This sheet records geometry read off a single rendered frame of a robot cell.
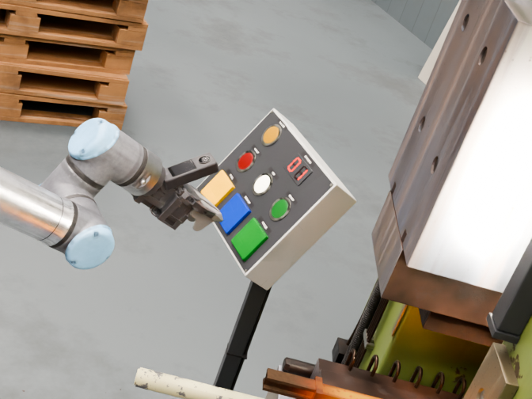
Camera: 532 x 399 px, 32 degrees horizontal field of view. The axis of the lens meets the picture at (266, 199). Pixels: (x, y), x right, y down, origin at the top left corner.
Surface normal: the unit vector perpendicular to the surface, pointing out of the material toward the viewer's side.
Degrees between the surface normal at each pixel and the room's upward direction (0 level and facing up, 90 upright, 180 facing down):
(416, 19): 90
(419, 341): 90
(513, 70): 90
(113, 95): 90
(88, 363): 0
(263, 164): 60
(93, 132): 55
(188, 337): 0
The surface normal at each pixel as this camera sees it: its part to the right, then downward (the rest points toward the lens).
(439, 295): -0.02, 0.48
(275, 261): 0.39, 0.55
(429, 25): -0.87, -0.03
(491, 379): -0.95, -0.27
